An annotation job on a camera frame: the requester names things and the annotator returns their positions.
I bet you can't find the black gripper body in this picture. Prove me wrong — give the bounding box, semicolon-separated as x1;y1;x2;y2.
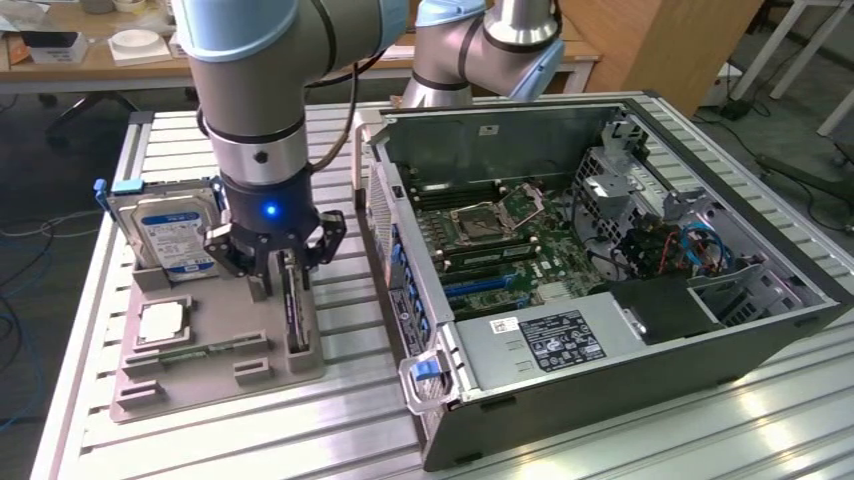
222;168;320;250

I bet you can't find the blue expansion slot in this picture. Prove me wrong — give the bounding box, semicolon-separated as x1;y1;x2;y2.
443;277;510;297

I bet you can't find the hard disk in blue caddy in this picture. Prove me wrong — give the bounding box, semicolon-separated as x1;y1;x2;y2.
91;174;228;284

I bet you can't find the black graphics card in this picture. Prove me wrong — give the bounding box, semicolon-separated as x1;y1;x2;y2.
276;248;314;354

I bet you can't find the wooden desk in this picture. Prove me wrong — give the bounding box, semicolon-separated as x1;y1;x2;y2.
0;0;602;109

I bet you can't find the blue wire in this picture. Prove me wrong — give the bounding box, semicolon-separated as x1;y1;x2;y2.
679;222;737;275

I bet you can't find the grey power supply unit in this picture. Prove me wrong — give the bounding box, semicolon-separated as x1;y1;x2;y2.
439;292;653;394

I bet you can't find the blue floor cable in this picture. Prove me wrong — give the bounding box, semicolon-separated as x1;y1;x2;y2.
0;219;59;432

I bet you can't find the white box with black top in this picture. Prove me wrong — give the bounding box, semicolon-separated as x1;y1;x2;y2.
19;30;90;65

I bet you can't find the white box with red button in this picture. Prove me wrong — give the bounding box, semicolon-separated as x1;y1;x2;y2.
706;64;746;109

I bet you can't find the green motherboard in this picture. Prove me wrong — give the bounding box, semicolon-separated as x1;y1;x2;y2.
406;172;626;321

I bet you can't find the black RAM slot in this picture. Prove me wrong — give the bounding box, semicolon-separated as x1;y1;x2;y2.
416;192;503;211
411;181;500;199

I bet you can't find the red wire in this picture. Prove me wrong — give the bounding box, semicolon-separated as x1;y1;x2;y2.
658;224;677;272

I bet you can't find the white table frame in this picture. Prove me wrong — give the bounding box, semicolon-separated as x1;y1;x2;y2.
730;0;854;137

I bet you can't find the grey plastic parts rack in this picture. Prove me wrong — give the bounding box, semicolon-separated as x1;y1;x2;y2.
108;207;328;425

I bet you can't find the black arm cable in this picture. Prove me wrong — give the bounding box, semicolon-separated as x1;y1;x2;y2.
303;47;392;174

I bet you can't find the silver CPU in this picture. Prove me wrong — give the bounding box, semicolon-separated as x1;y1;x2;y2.
136;302;190;345

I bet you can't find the white block with round top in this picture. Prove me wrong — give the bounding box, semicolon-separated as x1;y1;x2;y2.
107;28;174;67

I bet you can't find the grey plastic disk bay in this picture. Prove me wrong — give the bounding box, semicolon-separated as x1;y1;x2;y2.
686;264;803;327

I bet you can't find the silver metal disk bay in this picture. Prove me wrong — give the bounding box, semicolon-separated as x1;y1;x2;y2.
570;119;675;236

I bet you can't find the open black PC case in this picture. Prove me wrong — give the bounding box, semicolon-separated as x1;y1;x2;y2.
351;97;854;474

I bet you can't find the green RAM stick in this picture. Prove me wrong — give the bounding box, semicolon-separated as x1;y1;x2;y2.
156;339;263;362

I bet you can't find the CPU socket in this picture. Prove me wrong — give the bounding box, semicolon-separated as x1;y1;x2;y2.
451;203;514;242

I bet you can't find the wooden cabinet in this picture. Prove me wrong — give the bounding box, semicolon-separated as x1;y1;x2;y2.
566;0;766;119

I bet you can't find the black metal stand foot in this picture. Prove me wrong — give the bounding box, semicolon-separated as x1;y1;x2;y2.
757;153;854;197

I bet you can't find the orange cardboard box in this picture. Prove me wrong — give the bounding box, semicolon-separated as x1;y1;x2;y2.
0;35;32;71

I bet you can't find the black chair base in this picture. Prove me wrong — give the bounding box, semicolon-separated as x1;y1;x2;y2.
39;88;202;147

